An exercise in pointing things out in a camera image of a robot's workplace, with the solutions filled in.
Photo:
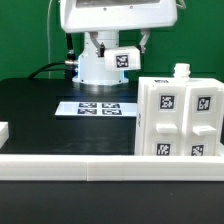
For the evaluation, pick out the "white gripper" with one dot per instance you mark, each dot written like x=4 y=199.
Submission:
x=77 y=16

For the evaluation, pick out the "white cabinet top block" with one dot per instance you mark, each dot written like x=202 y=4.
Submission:
x=122 y=59

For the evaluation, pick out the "white cabinet body box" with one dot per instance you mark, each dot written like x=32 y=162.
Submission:
x=181 y=77

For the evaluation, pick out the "white cabinet door panel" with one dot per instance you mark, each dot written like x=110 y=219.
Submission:
x=163 y=121
x=202 y=119

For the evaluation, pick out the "white tag base sheet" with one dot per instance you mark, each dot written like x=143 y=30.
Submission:
x=96 y=109

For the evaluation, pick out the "white U-shaped fence frame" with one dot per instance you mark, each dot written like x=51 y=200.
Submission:
x=110 y=168

